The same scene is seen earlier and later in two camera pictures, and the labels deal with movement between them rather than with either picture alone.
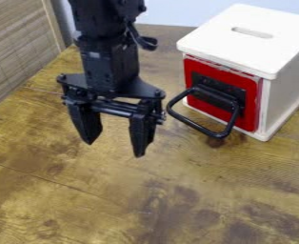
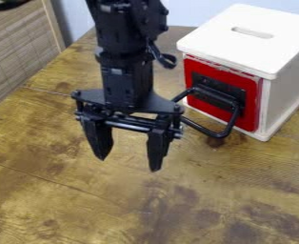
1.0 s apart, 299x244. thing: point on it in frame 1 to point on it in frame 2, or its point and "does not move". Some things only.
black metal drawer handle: x=216 y=94 does not move
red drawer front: x=219 y=111 does not move
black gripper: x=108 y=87 to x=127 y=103
